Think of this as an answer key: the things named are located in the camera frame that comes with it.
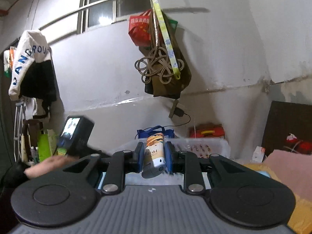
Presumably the clear plastic laundry basket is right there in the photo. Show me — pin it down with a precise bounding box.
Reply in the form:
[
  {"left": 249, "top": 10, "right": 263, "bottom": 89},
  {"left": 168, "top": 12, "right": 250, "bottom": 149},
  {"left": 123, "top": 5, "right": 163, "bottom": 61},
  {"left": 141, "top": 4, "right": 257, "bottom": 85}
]
[{"left": 104, "top": 138, "right": 230, "bottom": 159}]

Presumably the red gift box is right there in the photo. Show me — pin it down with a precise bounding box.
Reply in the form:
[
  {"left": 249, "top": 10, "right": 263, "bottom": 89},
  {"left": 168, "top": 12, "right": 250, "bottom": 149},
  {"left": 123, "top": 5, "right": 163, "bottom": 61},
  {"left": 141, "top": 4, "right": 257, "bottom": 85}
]
[{"left": 188, "top": 123, "right": 225, "bottom": 138}]

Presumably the blue tote bag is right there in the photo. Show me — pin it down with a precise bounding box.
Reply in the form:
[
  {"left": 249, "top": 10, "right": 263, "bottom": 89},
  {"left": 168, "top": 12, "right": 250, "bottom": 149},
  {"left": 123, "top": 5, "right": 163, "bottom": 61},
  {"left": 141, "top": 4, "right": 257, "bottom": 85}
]
[{"left": 136, "top": 125, "right": 175, "bottom": 139}]

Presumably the white hanging jacket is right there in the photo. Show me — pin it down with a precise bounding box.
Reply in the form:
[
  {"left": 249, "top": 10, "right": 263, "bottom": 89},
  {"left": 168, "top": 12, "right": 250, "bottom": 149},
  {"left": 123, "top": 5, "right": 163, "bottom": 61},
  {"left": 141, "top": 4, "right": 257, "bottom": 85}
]
[{"left": 8, "top": 30, "right": 51, "bottom": 101}]

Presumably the pink blanket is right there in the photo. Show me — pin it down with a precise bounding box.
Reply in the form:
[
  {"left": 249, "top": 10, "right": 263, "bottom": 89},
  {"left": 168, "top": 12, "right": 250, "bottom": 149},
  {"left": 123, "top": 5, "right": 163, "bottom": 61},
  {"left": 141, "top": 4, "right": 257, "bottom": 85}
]
[{"left": 264, "top": 150, "right": 312, "bottom": 201}]

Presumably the hanging olive bag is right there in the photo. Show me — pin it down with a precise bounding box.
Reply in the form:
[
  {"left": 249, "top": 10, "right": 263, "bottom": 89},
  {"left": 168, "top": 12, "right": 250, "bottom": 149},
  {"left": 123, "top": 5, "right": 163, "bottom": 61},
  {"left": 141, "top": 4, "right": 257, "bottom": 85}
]
[{"left": 134, "top": 14, "right": 191, "bottom": 99}]

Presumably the dark wooden headboard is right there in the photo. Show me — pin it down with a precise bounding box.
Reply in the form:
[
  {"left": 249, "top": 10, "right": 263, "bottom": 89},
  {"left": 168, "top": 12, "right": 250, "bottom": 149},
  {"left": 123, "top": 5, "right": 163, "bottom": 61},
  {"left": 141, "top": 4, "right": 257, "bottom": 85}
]
[{"left": 261, "top": 101, "right": 311, "bottom": 156}]

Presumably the red plaid pillow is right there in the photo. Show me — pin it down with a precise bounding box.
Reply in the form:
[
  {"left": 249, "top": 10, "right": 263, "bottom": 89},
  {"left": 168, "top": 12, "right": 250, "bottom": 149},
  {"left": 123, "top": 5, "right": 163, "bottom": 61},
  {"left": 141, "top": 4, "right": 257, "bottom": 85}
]
[{"left": 284, "top": 133, "right": 312, "bottom": 155}]

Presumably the red hanging bag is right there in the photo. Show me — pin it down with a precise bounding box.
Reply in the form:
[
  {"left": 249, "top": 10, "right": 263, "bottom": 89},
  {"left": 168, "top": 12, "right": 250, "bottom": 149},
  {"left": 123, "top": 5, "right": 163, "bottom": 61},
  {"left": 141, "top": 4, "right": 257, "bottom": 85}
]
[{"left": 128, "top": 9, "right": 151, "bottom": 47}]

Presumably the black charger with cable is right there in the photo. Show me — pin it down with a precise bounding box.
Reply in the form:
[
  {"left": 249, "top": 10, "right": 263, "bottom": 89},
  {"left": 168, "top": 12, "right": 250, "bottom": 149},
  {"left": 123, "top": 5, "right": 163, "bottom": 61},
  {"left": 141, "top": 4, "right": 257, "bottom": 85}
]
[{"left": 164, "top": 107, "right": 191, "bottom": 127}]

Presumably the yellow green lanyard strap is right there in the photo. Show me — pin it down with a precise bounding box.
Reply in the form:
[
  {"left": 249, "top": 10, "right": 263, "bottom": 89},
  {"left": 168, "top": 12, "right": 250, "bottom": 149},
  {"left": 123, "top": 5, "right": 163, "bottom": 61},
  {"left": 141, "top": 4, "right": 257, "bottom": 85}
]
[{"left": 149, "top": 0, "right": 182, "bottom": 80}]

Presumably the coiled tan rope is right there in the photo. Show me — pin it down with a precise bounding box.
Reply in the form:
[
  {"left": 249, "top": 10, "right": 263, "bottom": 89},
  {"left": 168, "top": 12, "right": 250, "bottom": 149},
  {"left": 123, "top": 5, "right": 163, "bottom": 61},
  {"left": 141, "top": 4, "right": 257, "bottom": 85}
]
[{"left": 134, "top": 46, "right": 185, "bottom": 85}]

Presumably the window with metal frame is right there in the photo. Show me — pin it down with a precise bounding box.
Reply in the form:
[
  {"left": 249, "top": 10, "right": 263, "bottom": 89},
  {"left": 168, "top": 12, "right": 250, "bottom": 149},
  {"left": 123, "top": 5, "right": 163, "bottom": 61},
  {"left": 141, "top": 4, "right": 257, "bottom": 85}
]
[{"left": 77, "top": 0, "right": 151, "bottom": 33}]

